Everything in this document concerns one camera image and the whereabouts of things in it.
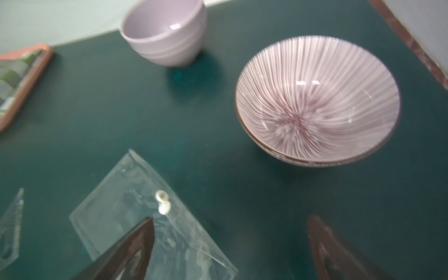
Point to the striped purple bowl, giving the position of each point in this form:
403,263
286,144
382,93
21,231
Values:
317,101

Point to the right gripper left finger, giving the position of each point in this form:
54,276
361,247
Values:
127,259

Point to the green checked cloth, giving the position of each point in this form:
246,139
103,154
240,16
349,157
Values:
13,72

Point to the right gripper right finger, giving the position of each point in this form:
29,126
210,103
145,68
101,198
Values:
337,259

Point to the plain lilac bowl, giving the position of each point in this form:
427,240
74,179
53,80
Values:
167,33

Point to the clear triangle set square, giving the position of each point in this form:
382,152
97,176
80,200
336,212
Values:
11,227

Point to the pink plastic tray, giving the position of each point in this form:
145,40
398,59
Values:
29,82

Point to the clear plastic pouch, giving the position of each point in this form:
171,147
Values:
132,191

